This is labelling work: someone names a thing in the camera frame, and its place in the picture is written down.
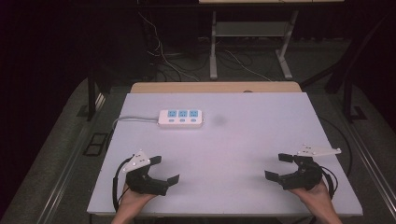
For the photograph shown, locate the black metal stand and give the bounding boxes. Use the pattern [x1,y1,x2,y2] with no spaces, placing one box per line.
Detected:
[77,66,108,122]
[341,69,368,123]

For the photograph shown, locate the white power strip blue sockets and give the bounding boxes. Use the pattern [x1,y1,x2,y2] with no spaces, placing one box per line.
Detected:
[157,108,205,129]

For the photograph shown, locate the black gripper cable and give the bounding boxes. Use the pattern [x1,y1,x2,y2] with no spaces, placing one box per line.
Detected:
[111,157,134,213]
[319,165,339,201]

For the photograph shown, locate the black floor cable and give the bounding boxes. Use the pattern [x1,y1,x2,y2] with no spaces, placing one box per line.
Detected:
[317,115,354,178]

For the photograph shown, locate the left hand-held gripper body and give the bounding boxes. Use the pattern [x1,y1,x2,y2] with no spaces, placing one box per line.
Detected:
[121,149,171,197]

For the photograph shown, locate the bundle of dark floor cables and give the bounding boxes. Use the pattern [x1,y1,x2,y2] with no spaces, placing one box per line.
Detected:
[138,12,213,83]

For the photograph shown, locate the white floor cable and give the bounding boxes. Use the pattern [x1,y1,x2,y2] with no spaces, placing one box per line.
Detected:
[224,49,273,82]

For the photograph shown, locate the aluminium floor rail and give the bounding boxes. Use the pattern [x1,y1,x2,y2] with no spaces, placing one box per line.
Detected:
[339,115,396,216]
[36,92,106,224]

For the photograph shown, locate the white power strip cable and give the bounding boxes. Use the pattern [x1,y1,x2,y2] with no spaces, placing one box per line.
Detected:
[111,115,161,132]

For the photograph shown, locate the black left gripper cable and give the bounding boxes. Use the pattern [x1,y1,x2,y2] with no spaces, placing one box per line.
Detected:
[111,157,134,213]

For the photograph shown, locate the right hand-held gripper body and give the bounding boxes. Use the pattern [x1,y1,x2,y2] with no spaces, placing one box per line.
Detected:
[279,143,343,191]

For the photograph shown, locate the person's right hand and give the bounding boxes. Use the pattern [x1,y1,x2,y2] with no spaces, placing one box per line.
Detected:
[289,179,334,217]

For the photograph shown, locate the person's left hand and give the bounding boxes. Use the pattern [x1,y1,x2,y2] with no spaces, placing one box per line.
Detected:
[118,182,157,217]

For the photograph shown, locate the grey metal desk frame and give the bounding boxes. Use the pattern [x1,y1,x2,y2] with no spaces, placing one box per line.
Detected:
[208,9,301,81]

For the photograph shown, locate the black floor socket frame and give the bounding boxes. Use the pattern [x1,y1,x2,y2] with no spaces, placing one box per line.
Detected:
[82,132,109,157]

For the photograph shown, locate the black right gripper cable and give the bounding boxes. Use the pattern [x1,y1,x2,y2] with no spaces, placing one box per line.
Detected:
[319,165,339,201]

